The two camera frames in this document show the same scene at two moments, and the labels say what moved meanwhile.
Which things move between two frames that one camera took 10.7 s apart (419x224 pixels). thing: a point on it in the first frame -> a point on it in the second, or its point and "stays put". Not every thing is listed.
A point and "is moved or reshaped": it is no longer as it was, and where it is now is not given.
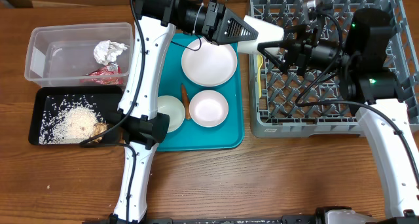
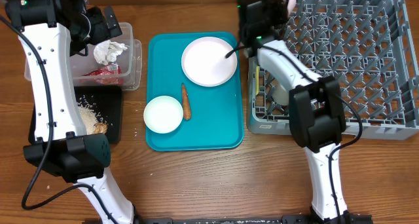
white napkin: x=106 y=51 stays put
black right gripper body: x=321 y=56 -> x=272 y=11
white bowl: x=172 y=107 stays put
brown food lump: x=98 y=128 stays put
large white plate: x=207 y=63 stays put
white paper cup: x=267 y=31 is moved or reshaped
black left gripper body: x=203 y=21 -> x=99 y=31
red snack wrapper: x=109 y=74 stays put
